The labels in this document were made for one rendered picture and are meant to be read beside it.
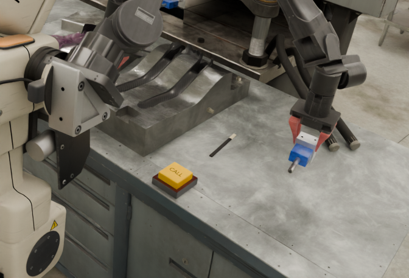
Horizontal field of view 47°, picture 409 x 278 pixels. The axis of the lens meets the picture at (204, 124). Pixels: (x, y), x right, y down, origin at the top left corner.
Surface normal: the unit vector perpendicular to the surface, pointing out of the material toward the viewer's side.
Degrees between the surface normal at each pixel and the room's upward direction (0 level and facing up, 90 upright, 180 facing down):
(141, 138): 90
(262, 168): 0
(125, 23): 54
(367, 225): 0
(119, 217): 90
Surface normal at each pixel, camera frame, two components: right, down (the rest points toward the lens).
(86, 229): -0.61, 0.37
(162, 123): 0.78, 0.42
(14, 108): 0.90, 0.33
